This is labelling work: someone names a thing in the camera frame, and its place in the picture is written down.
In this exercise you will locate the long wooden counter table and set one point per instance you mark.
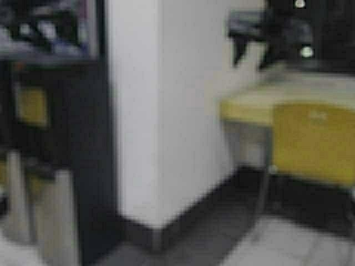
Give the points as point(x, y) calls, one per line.
point(254, 104)

